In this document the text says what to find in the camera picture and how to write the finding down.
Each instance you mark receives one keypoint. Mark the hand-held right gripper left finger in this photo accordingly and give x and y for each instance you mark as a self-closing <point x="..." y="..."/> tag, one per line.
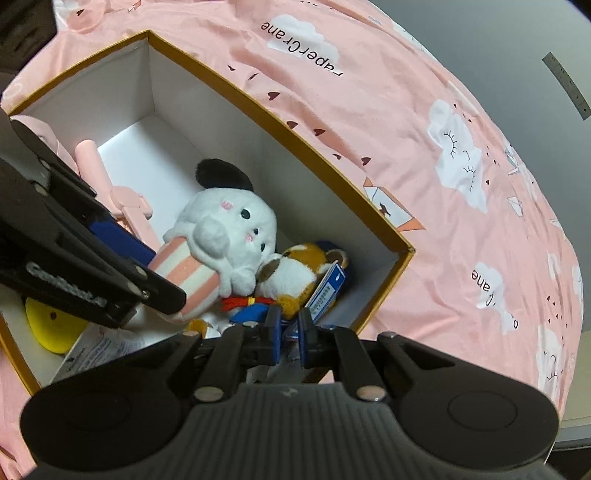
<point x="275" y="333"/>

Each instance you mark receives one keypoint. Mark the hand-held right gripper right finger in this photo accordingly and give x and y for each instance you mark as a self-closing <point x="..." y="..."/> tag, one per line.
<point x="305" y="337"/>

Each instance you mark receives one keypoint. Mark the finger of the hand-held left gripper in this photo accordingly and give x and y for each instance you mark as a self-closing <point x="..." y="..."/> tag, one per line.
<point x="69" y="184"/>
<point x="157" y="290"/>

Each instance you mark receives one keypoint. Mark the pink cylindrical gadget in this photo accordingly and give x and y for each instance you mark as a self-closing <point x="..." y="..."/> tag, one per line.
<point x="92" y="161"/>

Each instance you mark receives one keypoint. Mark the yellow round case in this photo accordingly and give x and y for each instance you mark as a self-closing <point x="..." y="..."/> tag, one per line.
<point x="51" y="328"/>

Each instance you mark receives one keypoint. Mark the brown and white plush toy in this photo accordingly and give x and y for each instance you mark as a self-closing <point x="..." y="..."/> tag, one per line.
<point x="295" y="273"/>

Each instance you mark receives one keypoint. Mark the white plush dog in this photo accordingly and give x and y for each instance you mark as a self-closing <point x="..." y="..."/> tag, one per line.
<point x="221" y="217"/>

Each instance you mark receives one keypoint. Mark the orange cardboard box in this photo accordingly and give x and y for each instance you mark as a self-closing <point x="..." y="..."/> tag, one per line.
<point x="207" y="115"/>

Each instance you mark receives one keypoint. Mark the black panel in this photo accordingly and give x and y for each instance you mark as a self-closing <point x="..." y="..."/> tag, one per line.
<point x="23" y="27"/>

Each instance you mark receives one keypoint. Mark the pink printed blanket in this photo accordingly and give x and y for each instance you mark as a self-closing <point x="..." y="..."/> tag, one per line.
<point x="415" y="184"/>

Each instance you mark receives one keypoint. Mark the grey perforated strip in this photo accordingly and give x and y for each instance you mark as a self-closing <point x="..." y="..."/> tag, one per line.
<point x="567" y="85"/>

